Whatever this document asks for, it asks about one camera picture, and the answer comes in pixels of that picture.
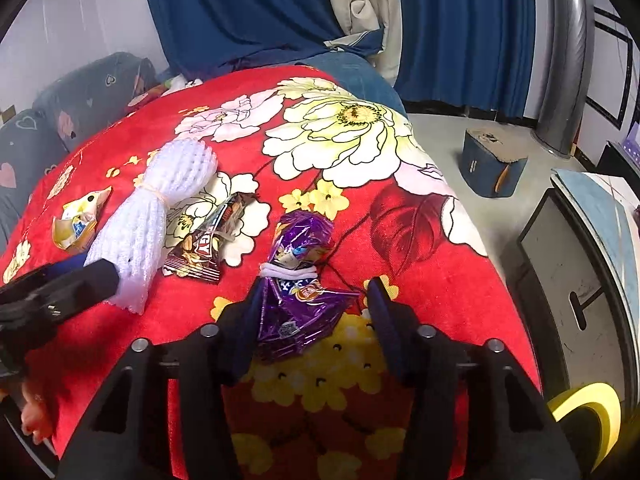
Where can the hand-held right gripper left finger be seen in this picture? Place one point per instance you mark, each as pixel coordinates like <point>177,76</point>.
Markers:
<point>245,340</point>

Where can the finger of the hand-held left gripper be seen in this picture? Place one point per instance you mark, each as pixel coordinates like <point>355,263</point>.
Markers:
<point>85,285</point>
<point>67,262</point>

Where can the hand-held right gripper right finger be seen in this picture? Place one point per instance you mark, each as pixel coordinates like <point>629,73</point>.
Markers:
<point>387,330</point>

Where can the purple snack wrapper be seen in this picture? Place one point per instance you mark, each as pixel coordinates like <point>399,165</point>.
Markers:
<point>300,310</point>

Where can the banded white foam net bundle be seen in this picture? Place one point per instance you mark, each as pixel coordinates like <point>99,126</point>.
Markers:
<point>145,220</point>

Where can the person's left hand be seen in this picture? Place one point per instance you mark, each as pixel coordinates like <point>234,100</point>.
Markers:
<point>35,415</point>

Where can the yellow snack wrapper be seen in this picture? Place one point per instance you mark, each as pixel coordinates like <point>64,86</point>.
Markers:
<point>77,230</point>

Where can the red floral blanket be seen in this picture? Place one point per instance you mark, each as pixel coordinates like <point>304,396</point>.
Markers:
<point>425,270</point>

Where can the brown snack wrapper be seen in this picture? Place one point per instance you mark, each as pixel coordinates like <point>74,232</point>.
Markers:
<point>200,255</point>

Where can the grey heart print pillow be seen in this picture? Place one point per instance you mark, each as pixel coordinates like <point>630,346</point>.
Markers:
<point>25,150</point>
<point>90,90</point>

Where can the grey white cabinet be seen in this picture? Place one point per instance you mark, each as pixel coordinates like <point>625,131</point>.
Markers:
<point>560,270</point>

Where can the red bag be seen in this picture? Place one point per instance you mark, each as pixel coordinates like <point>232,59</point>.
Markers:
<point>147,95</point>

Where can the blue storage box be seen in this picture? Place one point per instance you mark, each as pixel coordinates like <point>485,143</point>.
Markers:
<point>487,170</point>

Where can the white plush toy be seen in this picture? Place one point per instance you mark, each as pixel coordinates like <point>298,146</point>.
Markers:
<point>182,82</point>

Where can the blue bed sheet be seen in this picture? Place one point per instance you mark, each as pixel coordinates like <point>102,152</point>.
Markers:
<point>370,85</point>

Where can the black stand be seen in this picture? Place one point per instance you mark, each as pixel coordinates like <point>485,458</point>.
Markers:
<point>615,165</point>

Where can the blue curtain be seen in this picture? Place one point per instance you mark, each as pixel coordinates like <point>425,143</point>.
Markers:
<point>460,35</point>
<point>240,10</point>

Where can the purple box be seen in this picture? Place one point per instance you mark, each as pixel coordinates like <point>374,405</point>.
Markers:
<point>634,140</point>

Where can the silver tower air conditioner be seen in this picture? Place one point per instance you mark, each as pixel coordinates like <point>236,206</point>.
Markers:
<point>565,60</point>

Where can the wall socket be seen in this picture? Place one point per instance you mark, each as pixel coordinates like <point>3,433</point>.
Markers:
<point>7,115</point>

